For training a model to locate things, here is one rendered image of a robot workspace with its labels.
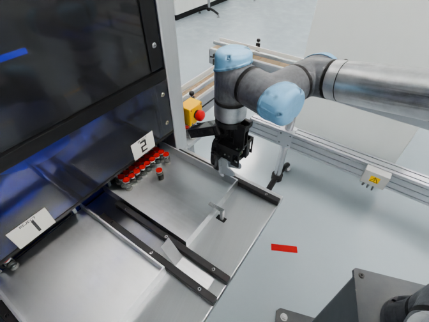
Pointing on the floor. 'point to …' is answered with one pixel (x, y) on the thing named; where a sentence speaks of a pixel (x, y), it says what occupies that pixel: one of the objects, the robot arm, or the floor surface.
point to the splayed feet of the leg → (278, 176)
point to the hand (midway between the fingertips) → (221, 171)
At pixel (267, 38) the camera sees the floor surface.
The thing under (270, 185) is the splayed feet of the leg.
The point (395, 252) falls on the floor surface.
